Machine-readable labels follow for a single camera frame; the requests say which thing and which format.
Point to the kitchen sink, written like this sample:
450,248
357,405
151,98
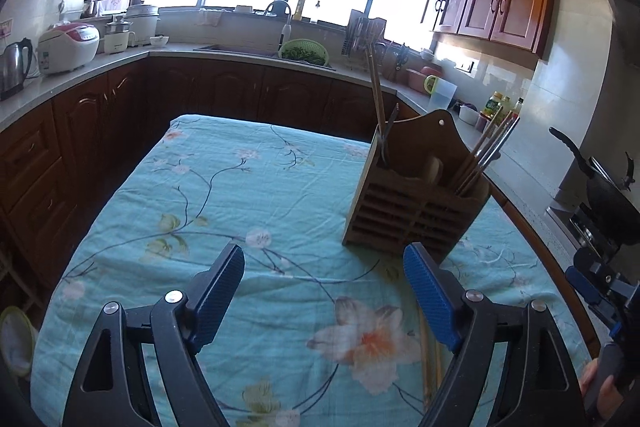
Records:
235,49

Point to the yellow dish soap bottle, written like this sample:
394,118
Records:
300,7

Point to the steel kitchen faucet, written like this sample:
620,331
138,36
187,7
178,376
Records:
285,34

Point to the person's right hand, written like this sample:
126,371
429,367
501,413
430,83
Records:
610,399

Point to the round green rimmed basin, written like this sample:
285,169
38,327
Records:
17,347

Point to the wooden utensil holder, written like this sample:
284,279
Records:
400,217

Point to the white cloth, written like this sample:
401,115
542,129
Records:
207,17

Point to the small white bowl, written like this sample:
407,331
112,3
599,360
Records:
159,42

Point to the dark metal utensil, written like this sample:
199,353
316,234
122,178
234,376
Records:
392,127

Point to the teal floral tablecloth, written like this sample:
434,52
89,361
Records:
225,187

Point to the steel range hood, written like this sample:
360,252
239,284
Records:
620,7

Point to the wooden chopstick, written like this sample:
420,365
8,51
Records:
500,154
379,82
372,82
487,147
425,357
495,149
436,364
477,146

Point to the paper towel roll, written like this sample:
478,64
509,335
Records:
72,9

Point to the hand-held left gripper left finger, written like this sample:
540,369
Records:
220,292

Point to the dark capped sauce bottle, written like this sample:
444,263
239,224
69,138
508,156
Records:
518,106

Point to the dish drying rack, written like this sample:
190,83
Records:
365,32

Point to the wall power socket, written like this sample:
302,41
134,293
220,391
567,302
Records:
5,29

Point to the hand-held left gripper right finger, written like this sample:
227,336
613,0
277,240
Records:
430,302

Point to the scissors and knife holder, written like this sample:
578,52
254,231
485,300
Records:
400,62

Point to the pink pot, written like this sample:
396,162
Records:
420,77

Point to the large white cooking pot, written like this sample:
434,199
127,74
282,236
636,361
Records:
145,24

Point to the steel gas stove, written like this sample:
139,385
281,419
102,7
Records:
575,227

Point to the black frying pan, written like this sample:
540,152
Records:
615,202

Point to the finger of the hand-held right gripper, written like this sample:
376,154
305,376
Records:
582,287
600,267

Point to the steel electric kettle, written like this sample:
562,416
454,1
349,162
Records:
12,67

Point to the green colander with vegetables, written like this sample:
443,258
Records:
305,54

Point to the white and red rice cooker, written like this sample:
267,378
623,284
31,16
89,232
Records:
65,52

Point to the dark wooden lower cabinets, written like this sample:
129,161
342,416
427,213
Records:
100,117

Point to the small white steamer cooker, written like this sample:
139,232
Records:
120,39

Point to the seasoning jar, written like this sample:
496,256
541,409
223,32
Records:
481,123

